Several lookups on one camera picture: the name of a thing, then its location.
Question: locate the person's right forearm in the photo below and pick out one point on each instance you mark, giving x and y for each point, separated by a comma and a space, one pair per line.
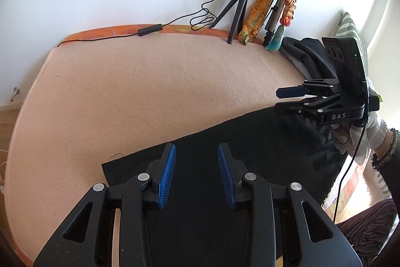
387, 148

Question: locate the black tripod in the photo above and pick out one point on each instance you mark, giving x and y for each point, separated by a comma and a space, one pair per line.
239, 9

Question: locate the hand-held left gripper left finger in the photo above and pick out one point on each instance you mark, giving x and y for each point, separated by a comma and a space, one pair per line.
165, 173

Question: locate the green striped pillow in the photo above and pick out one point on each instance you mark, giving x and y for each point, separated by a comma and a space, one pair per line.
350, 27

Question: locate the orange patterned cloth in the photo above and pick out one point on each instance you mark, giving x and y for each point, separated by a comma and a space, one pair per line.
256, 15

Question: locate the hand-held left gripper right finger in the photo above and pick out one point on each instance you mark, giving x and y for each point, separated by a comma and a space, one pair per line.
227, 173

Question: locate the black pants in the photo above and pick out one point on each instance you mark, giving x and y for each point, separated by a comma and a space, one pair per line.
200, 157

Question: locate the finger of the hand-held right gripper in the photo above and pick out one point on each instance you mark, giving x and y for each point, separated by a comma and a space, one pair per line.
289, 92
286, 109

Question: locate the folded grey stand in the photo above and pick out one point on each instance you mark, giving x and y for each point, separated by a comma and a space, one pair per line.
276, 12

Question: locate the person's right hand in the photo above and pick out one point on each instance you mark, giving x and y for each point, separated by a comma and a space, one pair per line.
353, 135

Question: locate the pile of dark clothes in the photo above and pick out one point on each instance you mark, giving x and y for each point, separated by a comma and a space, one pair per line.
307, 59

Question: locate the peach blanket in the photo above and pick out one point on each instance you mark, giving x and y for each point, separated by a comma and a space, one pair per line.
140, 91

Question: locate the person's striped trouser leg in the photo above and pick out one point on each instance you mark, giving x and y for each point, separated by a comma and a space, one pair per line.
372, 232

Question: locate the orange patterned mattress sheet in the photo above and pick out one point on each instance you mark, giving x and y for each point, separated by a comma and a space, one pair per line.
175, 31

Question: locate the metal wall hook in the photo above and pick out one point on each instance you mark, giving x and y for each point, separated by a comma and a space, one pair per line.
14, 94

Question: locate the orange braid with teal tassel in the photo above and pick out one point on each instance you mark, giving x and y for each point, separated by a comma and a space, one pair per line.
289, 9

